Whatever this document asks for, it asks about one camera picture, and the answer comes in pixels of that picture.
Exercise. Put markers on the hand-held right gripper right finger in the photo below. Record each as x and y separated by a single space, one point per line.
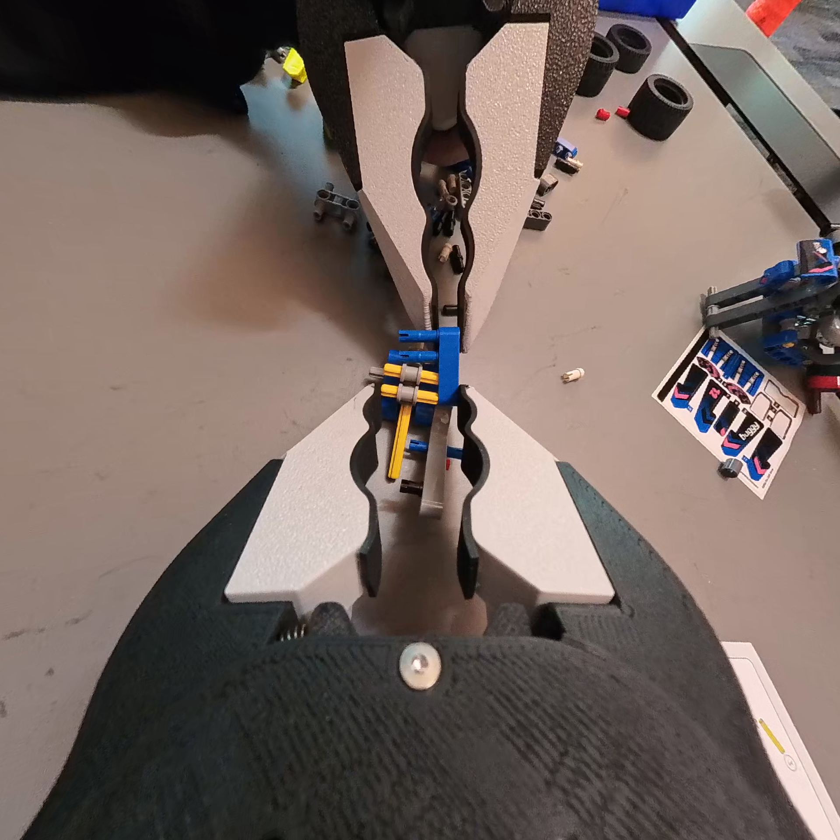
538 525

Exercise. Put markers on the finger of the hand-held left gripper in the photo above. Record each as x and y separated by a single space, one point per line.
512 131
387 131

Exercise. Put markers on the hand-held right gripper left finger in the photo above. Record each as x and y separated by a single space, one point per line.
308 525

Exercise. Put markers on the pile of lego pieces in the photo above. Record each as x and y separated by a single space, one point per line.
449 190

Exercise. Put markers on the blue yellow lego assembly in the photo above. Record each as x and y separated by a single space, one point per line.
436 479

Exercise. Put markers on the blue lego beam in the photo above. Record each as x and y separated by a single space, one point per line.
450 367

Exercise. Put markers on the blue lego pin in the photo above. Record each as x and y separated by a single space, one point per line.
417 335

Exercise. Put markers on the person's left forearm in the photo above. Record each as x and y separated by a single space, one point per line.
131 46

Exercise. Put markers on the black lego tire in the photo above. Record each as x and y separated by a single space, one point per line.
630 47
659 108
597 65

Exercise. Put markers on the grey lego connector block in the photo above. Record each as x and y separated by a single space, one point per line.
336 205

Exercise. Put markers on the yellow lego panel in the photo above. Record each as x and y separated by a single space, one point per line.
295 67

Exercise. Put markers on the small tan lego pin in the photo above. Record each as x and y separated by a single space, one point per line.
572 375

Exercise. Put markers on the small grey lego connector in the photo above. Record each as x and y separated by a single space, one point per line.
730 469

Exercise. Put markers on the lego sticker sheet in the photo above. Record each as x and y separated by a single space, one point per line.
722 407

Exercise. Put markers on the partly built lego vehicle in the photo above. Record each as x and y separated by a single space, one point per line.
787 308

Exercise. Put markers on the blue storage bin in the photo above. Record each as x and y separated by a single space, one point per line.
649 6

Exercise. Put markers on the grey metal ledge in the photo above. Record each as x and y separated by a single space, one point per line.
754 85

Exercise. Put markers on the orange traffic cone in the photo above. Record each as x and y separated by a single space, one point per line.
774 14

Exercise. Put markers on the open instruction booklet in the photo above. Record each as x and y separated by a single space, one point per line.
768 722

